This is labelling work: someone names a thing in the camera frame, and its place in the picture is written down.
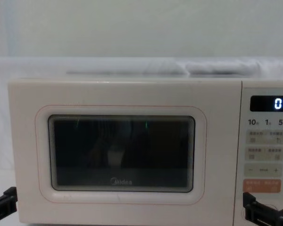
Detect cream microwave oven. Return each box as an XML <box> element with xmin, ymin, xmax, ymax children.
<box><xmin>7</xmin><ymin>77</ymin><xmax>283</xmax><ymax>226</ymax></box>

